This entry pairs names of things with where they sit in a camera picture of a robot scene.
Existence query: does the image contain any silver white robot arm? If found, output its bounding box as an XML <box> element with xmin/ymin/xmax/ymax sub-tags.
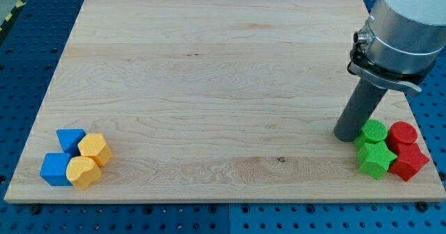
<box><xmin>353</xmin><ymin>0</ymin><xmax>445</xmax><ymax>75</ymax></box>

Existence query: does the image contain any yellow heart block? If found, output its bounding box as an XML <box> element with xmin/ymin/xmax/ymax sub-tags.
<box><xmin>66</xmin><ymin>156</ymin><xmax>102</xmax><ymax>190</ymax></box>

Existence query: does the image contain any blue cube block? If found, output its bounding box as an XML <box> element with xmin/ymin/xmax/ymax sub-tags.
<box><xmin>40</xmin><ymin>153</ymin><xmax>72</xmax><ymax>186</ymax></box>

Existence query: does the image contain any wooden board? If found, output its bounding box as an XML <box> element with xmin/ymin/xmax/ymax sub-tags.
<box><xmin>5</xmin><ymin>0</ymin><xmax>445</xmax><ymax>204</ymax></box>

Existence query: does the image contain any yellow hexagon block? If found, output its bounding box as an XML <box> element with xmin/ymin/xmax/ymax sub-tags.
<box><xmin>77</xmin><ymin>134</ymin><xmax>113</xmax><ymax>167</ymax></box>

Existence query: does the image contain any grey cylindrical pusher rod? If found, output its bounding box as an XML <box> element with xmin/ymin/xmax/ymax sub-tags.
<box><xmin>334</xmin><ymin>79</ymin><xmax>387</xmax><ymax>142</ymax></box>

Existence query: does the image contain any green cylinder block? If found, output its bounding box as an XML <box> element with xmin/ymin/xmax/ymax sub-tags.
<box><xmin>353</xmin><ymin>119</ymin><xmax>387</xmax><ymax>149</ymax></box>

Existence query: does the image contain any blue wedge block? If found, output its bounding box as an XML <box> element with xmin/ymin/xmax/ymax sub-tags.
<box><xmin>56</xmin><ymin>128</ymin><xmax>86</xmax><ymax>157</ymax></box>

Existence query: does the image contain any green star block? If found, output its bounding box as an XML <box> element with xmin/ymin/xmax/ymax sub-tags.
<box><xmin>357</xmin><ymin>141</ymin><xmax>398</xmax><ymax>180</ymax></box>

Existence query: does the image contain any red cylinder block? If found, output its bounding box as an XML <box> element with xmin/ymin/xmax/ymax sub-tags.
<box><xmin>385</xmin><ymin>121</ymin><xmax>418</xmax><ymax>150</ymax></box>

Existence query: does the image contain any red star block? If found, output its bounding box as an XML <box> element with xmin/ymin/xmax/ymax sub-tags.
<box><xmin>388</xmin><ymin>143</ymin><xmax>430</xmax><ymax>181</ymax></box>

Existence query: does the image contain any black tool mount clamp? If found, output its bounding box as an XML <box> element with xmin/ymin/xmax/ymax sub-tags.
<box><xmin>347</xmin><ymin>43</ymin><xmax>435</xmax><ymax>97</ymax></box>

